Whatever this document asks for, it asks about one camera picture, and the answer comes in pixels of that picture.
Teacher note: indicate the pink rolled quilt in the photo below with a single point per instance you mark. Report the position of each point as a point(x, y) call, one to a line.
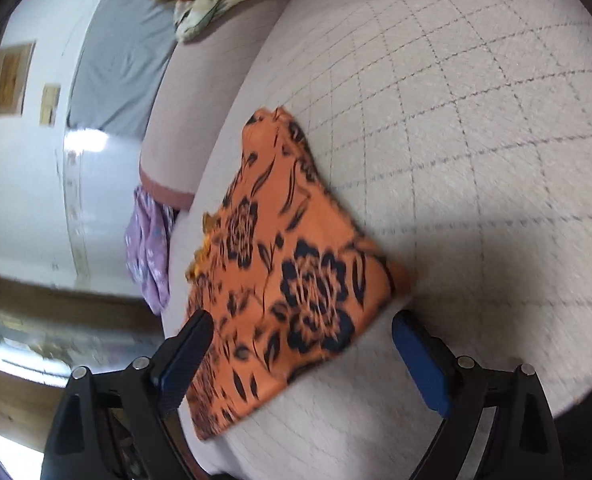
point(201, 110)

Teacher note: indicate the large framed wall picture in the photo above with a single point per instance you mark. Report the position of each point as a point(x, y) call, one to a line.
point(10, 80)

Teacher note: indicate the small framed wall picture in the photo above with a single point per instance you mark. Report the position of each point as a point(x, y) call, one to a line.
point(50, 105)

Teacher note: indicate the purple floral cloth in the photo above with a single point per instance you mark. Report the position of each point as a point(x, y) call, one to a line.
point(151, 250)

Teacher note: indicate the wooden door with stained glass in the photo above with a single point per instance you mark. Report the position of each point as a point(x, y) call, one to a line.
point(36, 400)

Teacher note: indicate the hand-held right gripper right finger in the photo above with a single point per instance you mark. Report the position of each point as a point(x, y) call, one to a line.
point(420, 360)

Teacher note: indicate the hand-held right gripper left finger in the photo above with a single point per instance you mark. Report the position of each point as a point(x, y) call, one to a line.
point(186, 360)

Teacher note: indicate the pale quilted bed sheet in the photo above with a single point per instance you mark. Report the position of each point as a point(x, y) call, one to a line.
point(475, 135)

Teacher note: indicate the grey pillow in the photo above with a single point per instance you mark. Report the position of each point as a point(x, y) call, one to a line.
point(126, 60)

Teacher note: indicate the orange black floral top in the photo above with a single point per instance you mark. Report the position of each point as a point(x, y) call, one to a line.
point(296, 270)

